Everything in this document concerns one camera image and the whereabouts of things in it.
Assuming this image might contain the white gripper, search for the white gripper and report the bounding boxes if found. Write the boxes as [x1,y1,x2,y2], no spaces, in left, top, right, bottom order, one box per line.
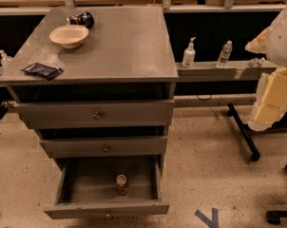
[248,66,287,131]

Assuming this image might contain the orange soda can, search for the orange soda can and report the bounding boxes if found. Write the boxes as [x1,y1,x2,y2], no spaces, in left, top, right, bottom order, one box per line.
[115,174,128,196]

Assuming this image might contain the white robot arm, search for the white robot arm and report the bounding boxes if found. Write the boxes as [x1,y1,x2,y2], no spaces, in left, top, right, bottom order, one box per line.
[245,5,287,131]

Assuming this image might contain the grey top drawer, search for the grey top drawer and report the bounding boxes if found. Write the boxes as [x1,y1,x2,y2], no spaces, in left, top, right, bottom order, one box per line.
[15,100,174,129]

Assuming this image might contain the grey middle drawer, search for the grey middle drawer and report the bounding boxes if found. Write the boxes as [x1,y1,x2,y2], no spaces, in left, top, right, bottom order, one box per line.
[40,136,167,159]

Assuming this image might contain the grey drawer cabinet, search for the grey drawer cabinet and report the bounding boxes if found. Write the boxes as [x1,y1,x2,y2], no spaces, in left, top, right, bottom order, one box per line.
[0,5,180,220]

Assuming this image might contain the blue crushed snack can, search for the blue crushed snack can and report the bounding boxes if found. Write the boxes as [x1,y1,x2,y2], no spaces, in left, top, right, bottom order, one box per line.
[67,11,94,29]

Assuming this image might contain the grey open bottom drawer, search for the grey open bottom drawer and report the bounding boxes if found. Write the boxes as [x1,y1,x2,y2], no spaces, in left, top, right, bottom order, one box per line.
[45,156,169,219]

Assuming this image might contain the crumpled clear plastic wrapper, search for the crumpled clear plastic wrapper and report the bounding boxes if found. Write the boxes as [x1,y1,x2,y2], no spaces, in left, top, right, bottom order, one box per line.
[249,57,266,67]

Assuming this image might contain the black metal stand leg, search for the black metal stand leg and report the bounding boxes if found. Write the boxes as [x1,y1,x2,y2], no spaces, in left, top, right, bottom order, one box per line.
[227,103,260,162]

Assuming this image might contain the clear water bottle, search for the clear water bottle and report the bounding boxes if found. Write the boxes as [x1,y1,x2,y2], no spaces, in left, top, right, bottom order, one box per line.
[217,40,233,68]

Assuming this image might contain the white pump lotion bottle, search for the white pump lotion bottle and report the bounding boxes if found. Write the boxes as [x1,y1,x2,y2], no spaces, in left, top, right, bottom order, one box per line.
[182,37,196,68]

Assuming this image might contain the black caster wheel base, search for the black caster wheel base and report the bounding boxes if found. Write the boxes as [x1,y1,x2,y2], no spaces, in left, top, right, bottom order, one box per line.
[266,210,287,225]

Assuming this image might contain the cream ceramic bowl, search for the cream ceramic bowl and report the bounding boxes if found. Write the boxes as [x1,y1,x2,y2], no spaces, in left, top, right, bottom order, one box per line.
[49,25,89,48]

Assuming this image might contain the black chip bag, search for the black chip bag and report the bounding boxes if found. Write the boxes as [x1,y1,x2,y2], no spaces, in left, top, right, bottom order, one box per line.
[22,63,64,81]

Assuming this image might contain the clear sanitizer pump bottle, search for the clear sanitizer pump bottle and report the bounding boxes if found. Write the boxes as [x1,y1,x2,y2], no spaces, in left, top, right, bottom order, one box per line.
[0,49,12,67]

